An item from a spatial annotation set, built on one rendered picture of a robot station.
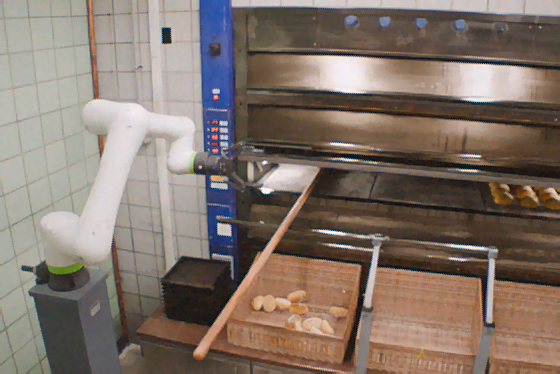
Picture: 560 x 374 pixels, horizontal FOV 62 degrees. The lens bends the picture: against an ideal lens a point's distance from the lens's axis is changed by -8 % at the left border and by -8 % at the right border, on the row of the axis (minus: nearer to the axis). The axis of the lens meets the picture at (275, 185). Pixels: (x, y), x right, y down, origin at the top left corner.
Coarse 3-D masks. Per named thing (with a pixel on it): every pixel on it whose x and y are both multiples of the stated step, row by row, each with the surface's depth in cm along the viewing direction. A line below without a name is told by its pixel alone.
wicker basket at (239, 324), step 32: (256, 256) 262; (288, 256) 260; (256, 288) 265; (288, 288) 261; (320, 288) 256; (352, 288) 251; (256, 320) 250; (352, 320) 239; (288, 352) 223; (320, 352) 218
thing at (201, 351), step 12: (312, 180) 265; (300, 204) 234; (288, 216) 219; (276, 240) 197; (264, 252) 186; (252, 276) 170; (240, 288) 162; (240, 300) 158; (228, 312) 149; (216, 324) 143; (204, 336) 138; (216, 336) 139; (204, 348) 132
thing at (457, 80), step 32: (256, 64) 237; (288, 64) 233; (320, 64) 229; (352, 64) 225; (384, 64) 221; (416, 64) 217; (448, 64) 213; (480, 64) 209; (512, 64) 205; (416, 96) 215; (448, 96) 211; (480, 96) 209; (512, 96) 205; (544, 96) 201
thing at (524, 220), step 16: (256, 192) 258; (272, 192) 256; (288, 192) 256; (352, 208) 245; (368, 208) 243; (384, 208) 240; (400, 208) 238; (416, 208) 236; (432, 208) 234; (448, 208) 234; (464, 208) 234; (512, 224) 224; (528, 224) 222; (544, 224) 219
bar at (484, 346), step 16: (240, 224) 223; (256, 224) 221; (272, 224) 219; (368, 240) 208; (384, 240) 205; (400, 240) 204; (416, 240) 202; (496, 256) 193; (368, 288) 199; (368, 304) 196; (368, 320) 194; (368, 336) 196; (480, 352) 184; (480, 368) 186
